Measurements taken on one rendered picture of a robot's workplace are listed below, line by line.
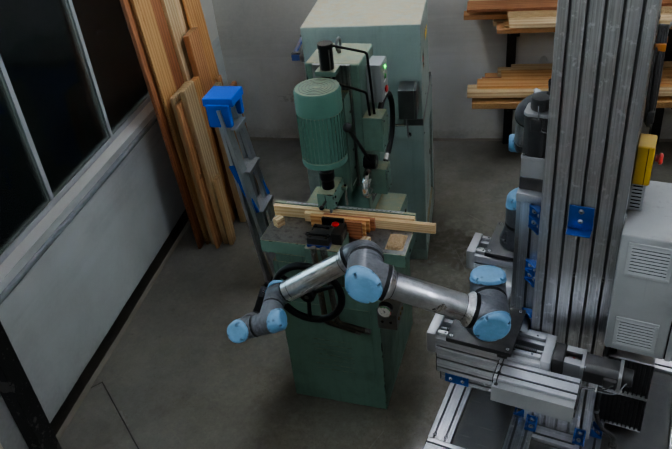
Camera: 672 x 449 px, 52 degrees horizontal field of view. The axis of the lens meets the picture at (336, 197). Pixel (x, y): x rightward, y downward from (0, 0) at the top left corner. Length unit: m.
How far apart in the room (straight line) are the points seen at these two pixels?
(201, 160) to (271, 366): 1.29
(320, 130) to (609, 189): 1.01
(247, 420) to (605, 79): 2.17
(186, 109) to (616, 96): 2.52
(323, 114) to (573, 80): 0.90
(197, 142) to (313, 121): 1.61
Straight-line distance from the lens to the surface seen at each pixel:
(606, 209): 2.25
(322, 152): 2.56
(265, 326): 2.32
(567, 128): 2.13
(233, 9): 5.14
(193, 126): 3.98
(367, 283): 2.09
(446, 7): 4.86
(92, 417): 3.60
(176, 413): 3.46
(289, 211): 2.89
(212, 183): 4.18
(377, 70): 2.75
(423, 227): 2.72
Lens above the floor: 2.52
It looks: 33 degrees down
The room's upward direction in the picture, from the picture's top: 6 degrees counter-clockwise
